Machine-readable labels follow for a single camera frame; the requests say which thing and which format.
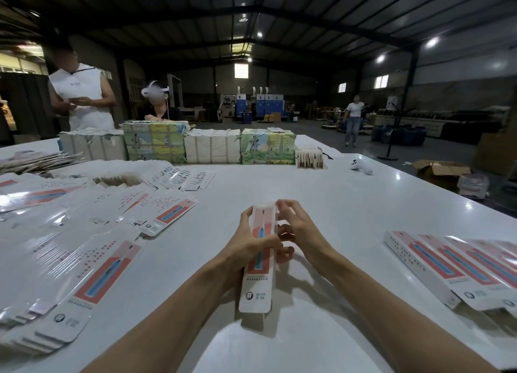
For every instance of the person's left hand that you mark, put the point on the person's left hand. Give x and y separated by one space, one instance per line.
246 247

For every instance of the person's right hand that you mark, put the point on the person's right hand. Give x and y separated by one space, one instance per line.
303 231

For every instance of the toothbrush box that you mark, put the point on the toothbrush box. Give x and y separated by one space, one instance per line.
257 296

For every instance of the pile of carton blanks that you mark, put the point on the pile of carton blanks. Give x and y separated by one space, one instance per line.
73 243

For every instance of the person's right forearm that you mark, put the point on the person's right forearm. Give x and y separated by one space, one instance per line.
404 320

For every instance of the person's left forearm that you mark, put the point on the person's left forearm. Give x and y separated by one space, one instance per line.
161 324

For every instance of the small beige card stack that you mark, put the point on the small beige card stack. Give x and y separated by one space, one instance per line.
309 159

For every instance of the small black tool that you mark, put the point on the small black tool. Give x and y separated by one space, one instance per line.
325 153

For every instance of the small white object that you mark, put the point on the small white object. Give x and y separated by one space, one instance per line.
361 166

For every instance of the green printed carton bundle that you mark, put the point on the green printed carton bundle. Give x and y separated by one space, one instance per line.
267 146

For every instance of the row of white cartons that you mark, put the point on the row of white cartons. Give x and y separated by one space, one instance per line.
90 145
212 146

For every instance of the blue machine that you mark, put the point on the blue machine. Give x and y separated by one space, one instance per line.
268 107

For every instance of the black floor stand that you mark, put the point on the black floor stand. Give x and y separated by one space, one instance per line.
397 136

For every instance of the blue bins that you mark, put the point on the blue bins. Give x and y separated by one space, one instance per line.
400 136

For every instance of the green yellow carton bundle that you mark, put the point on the green yellow carton bundle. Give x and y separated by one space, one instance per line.
155 142

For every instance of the open cardboard box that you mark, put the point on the open cardboard box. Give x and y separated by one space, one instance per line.
443 175

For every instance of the square bright window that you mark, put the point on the square bright window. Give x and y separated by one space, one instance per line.
241 70

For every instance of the white plastic bags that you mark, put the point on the white plastic bags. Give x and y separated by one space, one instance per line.
473 187

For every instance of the white headset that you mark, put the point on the white headset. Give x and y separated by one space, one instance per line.
154 91

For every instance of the tall cardboard box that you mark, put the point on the tall cardboard box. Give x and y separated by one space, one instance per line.
497 154

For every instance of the pile of grey flat sheets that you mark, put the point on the pile of grey flat sheets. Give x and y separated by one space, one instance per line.
36 162

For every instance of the dark grey cabinet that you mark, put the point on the dark grey cabinet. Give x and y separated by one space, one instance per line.
28 106

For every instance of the small wall window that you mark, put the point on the small wall window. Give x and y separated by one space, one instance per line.
342 87

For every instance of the double wall window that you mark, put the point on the double wall window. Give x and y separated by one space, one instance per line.
380 82

